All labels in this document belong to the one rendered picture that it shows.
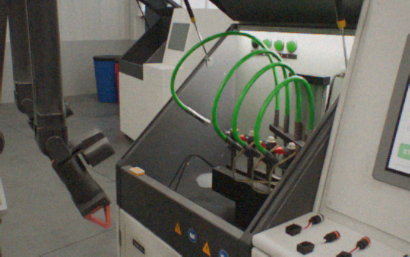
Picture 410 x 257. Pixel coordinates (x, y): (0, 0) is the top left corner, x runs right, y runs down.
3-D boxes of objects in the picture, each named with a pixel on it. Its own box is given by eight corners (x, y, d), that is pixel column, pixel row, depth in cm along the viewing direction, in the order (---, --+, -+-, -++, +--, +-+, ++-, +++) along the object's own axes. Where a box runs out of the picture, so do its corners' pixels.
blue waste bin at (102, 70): (88, 99, 755) (86, 56, 737) (117, 96, 795) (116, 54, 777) (105, 105, 713) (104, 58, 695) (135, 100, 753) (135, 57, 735)
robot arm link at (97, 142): (35, 132, 92) (42, 142, 85) (83, 105, 96) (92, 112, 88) (64, 174, 97) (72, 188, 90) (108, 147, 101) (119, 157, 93)
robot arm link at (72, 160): (47, 158, 93) (51, 166, 88) (75, 141, 95) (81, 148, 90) (63, 182, 96) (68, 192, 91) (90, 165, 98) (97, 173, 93)
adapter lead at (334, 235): (303, 255, 91) (304, 247, 91) (296, 251, 93) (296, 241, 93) (340, 240, 98) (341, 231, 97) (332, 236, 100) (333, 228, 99)
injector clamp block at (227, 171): (211, 209, 146) (211, 167, 143) (232, 201, 152) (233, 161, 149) (287, 252, 120) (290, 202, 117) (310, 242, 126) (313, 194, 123)
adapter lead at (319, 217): (292, 237, 99) (292, 228, 98) (285, 233, 101) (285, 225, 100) (324, 222, 106) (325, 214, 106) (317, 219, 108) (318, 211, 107)
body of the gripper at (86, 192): (98, 184, 102) (83, 160, 99) (110, 200, 93) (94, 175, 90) (74, 200, 100) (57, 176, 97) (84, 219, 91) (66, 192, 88)
